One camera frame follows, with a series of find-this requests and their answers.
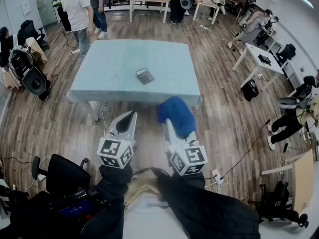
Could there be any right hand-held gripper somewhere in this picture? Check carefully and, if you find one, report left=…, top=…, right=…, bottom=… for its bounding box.
left=165, top=118, right=208, bottom=176

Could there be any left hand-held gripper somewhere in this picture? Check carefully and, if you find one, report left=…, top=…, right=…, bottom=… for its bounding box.
left=97, top=111, right=138, bottom=169

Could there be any blue cloth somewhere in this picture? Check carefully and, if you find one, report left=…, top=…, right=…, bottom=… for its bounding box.
left=157, top=96, right=197, bottom=139

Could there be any black calculator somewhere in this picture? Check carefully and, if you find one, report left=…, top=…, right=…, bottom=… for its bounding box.
left=136, top=67, right=155, bottom=85

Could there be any person's right forearm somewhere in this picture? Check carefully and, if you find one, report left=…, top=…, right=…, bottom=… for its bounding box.
left=152, top=167, right=261, bottom=239

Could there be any person's left forearm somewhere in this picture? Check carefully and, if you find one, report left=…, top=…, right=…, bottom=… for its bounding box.
left=82, top=164, right=134, bottom=239

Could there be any light blue tablecloth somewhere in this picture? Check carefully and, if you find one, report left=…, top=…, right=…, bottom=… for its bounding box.
left=66, top=39, right=202, bottom=108

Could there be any black office chair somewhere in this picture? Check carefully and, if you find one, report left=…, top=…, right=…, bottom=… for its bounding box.
left=18, top=19, right=50, bottom=51
left=275, top=43, right=297, bottom=64
left=249, top=180, right=310, bottom=229
left=31, top=154, right=92, bottom=199

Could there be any black bag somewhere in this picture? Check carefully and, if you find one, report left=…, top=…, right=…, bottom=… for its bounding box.
left=240, top=79, right=259, bottom=102

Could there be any person's white shirt torso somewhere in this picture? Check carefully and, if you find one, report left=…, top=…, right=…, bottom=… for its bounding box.
left=122, top=195, right=190, bottom=239

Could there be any white table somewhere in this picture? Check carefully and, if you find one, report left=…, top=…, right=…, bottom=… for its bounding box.
left=231, top=43, right=285, bottom=92

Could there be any black box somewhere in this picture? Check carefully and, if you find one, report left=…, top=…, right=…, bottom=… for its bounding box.
left=258, top=54, right=272, bottom=66

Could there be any white cable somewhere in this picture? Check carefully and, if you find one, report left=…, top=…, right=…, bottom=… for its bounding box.
left=101, top=101, right=108, bottom=136

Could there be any black floor cable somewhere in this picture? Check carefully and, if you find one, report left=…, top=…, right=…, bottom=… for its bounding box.
left=220, top=119, right=271, bottom=180

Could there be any white wall notice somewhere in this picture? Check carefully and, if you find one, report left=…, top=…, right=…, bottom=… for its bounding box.
left=20, top=0, right=32, bottom=16

